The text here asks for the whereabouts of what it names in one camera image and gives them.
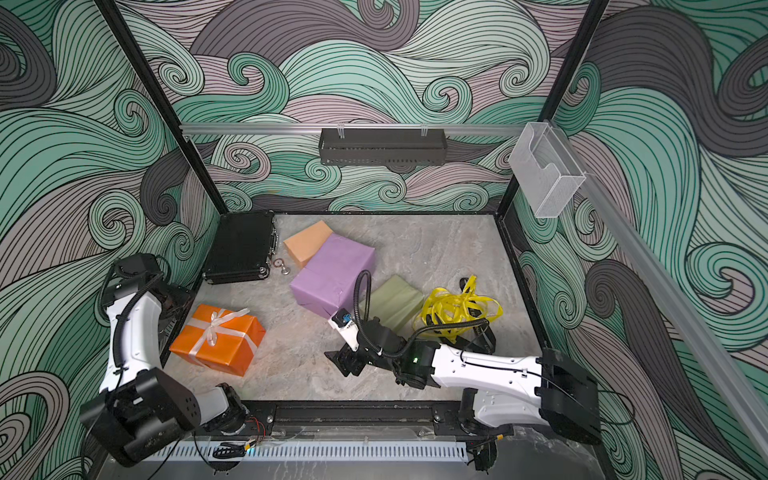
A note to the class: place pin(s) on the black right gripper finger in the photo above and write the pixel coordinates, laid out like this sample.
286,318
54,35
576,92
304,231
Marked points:
346,368
341,358

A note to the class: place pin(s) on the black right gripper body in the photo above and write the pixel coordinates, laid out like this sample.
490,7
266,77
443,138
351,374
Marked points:
368,357

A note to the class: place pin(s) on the olive green gift box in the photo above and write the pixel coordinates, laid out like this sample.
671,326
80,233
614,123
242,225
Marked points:
395,303

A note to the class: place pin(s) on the yellow ribbon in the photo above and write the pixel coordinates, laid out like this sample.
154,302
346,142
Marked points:
444,308
492,308

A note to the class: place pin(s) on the purple gift box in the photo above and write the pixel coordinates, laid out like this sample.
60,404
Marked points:
326,284

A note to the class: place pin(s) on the black ribbon gold lettering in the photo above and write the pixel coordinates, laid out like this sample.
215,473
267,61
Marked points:
480,339

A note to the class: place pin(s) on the orange gift box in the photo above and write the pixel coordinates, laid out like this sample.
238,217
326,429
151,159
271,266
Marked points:
230,355

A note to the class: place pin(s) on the peach gift box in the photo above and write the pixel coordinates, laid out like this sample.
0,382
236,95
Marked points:
303,245

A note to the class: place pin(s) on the white ribbon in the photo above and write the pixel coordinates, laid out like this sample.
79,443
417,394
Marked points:
215,327

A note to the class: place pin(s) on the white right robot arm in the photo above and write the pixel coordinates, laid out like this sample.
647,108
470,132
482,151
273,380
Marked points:
548,390

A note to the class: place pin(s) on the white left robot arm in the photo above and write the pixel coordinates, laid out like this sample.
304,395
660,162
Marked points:
139,409

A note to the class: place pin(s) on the small metal rings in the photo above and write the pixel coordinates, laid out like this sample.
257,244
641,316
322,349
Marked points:
281,264

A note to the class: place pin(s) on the black case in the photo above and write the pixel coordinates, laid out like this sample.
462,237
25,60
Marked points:
243,247

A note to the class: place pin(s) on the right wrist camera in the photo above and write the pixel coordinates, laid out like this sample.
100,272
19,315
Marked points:
343,323

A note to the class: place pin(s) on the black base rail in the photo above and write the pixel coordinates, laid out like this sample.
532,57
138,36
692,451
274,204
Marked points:
372,414

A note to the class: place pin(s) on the white slotted cable duct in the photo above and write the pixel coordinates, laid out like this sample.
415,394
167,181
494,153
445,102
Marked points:
319,451

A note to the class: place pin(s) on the black perforated wall tray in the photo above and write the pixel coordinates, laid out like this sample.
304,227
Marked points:
399,148

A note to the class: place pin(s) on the black frame post right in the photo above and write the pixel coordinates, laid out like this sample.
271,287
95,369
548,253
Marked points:
573,58

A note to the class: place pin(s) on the black frame post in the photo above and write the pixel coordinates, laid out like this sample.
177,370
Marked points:
120,30
573,58

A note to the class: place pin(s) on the clear acrylic wall holder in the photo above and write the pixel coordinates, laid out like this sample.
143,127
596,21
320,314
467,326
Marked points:
546,167

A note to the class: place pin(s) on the aluminium rail back wall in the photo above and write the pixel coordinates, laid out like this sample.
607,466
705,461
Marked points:
274,128

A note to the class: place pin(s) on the black frame post left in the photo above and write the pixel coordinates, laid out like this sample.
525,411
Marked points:
120,30

